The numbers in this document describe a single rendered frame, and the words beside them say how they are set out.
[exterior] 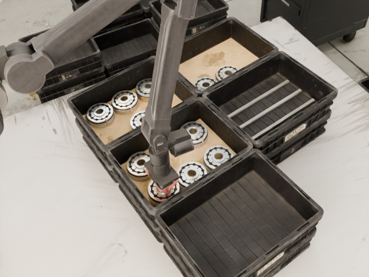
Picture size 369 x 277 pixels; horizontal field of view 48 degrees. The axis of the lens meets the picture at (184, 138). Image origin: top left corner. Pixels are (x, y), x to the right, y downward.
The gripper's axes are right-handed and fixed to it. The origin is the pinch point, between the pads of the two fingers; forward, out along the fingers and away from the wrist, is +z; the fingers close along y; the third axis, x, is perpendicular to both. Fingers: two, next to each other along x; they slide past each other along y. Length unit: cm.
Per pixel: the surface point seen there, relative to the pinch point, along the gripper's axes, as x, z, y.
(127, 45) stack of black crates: -54, 51, 130
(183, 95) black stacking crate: -29.3, 1.6, 30.8
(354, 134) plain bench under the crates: -79, 16, -15
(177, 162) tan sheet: -11.0, 5.7, 8.5
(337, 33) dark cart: -185, 66, 72
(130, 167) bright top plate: 3.7, 3.5, 14.9
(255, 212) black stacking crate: -19.6, 5.0, -22.2
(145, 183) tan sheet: 2.4, 6.2, 8.2
